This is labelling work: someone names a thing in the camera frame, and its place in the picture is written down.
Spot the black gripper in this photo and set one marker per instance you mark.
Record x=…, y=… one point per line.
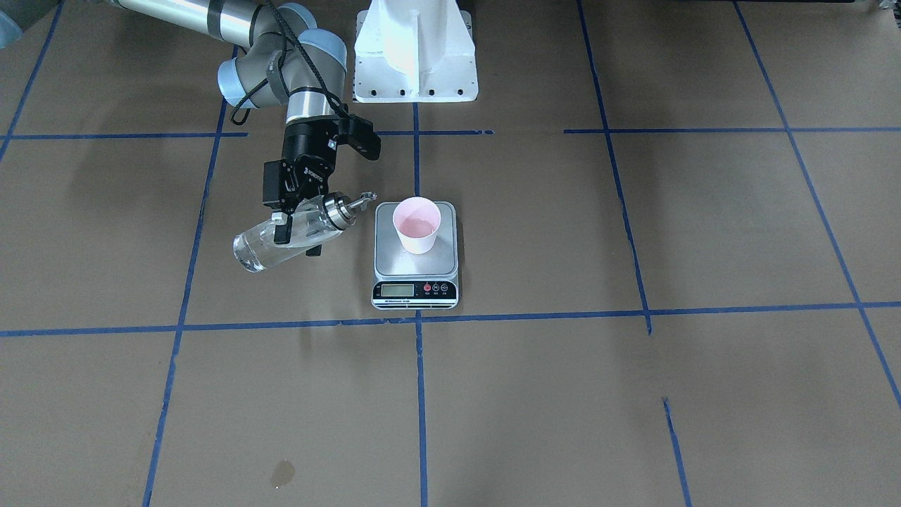
x=304, y=151

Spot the glass sauce dispenser bottle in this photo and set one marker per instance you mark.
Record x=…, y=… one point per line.
x=315, y=221

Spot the pink paper cup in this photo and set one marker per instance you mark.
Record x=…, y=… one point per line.
x=416, y=222

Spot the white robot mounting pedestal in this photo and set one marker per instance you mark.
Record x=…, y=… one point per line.
x=415, y=52

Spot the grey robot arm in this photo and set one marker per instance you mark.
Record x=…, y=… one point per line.
x=287, y=61

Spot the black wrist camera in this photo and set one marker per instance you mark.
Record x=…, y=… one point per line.
x=358, y=133

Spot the digital kitchen scale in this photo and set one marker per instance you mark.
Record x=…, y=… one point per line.
x=404, y=280

